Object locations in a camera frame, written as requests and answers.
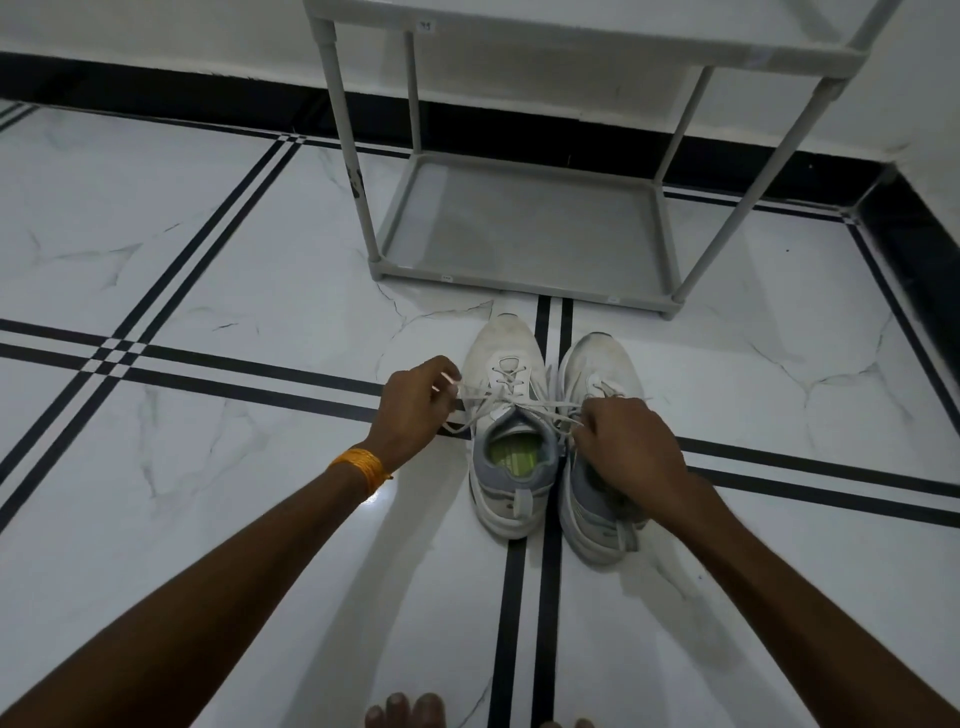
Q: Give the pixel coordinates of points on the person's left hand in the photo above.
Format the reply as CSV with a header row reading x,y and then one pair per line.
x,y
409,412

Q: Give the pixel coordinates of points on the person's right hand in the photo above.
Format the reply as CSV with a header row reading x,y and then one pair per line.
x,y
634,450

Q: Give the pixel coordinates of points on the person's left fingers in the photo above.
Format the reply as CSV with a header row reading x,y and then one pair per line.
x,y
442,375

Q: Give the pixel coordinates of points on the person's right fingers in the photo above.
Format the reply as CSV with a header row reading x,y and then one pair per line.
x,y
586,427

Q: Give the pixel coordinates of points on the white shoelace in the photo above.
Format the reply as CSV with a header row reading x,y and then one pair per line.
x,y
501,402

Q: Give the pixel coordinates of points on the person's right forearm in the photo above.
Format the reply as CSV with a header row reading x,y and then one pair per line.
x,y
810,622

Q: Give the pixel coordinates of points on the person's left forearm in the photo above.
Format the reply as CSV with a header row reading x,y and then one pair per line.
x,y
195,600

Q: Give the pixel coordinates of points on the white grey sneaker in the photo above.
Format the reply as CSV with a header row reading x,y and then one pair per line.
x,y
600,360
501,352

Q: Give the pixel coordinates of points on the green shoe insole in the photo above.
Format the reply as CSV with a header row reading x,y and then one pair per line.
x,y
516,450

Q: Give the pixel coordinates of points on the orange thread wristband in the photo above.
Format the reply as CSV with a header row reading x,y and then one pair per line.
x,y
364,466

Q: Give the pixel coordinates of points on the grey plastic shoe rack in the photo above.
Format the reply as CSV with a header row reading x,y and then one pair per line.
x,y
525,225

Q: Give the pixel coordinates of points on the person's left foot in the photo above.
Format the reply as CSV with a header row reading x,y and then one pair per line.
x,y
409,712

